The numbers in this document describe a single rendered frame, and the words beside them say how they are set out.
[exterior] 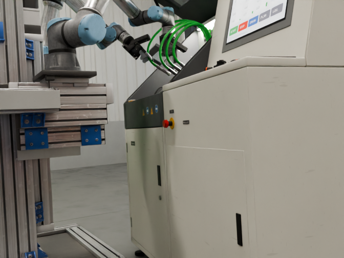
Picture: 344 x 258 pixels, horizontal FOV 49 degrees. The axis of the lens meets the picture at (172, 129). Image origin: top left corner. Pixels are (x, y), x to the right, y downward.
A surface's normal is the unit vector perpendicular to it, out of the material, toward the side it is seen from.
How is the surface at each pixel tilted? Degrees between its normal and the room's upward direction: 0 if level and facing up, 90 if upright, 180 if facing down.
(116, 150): 90
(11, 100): 90
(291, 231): 90
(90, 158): 90
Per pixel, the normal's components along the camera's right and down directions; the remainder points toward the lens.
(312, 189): 0.38, -0.02
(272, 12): -0.91, -0.18
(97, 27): 0.82, 0.07
